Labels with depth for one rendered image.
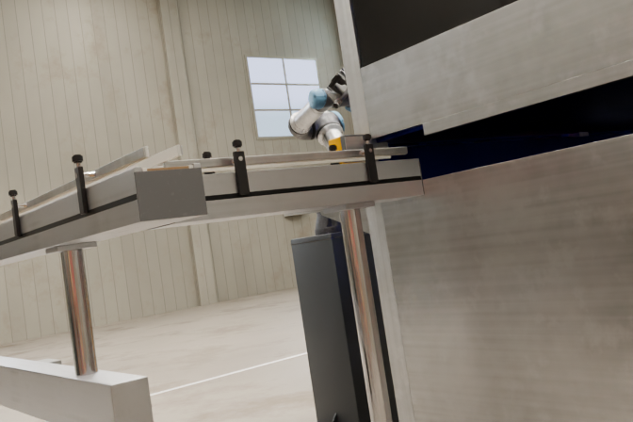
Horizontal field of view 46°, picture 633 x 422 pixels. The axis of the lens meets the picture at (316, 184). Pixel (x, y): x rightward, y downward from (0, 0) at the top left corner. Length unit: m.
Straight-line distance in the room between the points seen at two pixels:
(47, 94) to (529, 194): 10.90
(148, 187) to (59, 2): 11.52
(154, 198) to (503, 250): 0.82
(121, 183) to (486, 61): 0.86
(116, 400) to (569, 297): 0.94
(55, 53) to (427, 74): 10.82
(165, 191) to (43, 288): 10.47
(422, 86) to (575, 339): 0.69
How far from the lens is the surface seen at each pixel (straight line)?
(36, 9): 12.58
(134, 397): 1.59
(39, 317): 11.72
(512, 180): 1.70
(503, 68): 1.71
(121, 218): 1.35
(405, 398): 2.07
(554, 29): 1.64
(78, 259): 1.79
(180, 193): 1.31
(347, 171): 1.73
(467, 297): 1.83
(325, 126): 3.16
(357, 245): 1.77
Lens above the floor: 0.77
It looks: 4 degrees up
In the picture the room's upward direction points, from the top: 9 degrees counter-clockwise
